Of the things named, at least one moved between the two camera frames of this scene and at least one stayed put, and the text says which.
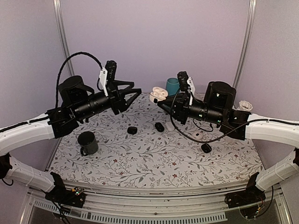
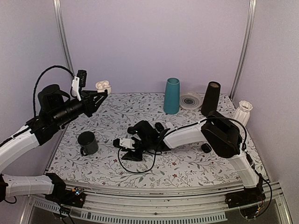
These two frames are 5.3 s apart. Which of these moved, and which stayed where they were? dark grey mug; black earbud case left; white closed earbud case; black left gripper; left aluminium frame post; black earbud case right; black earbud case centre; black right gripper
Moved: black left gripper; black right gripper
Stayed: black earbud case left; white closed earbud case; black earbud case centre; black earbud case right; left aluminium frame post; dark grey mug
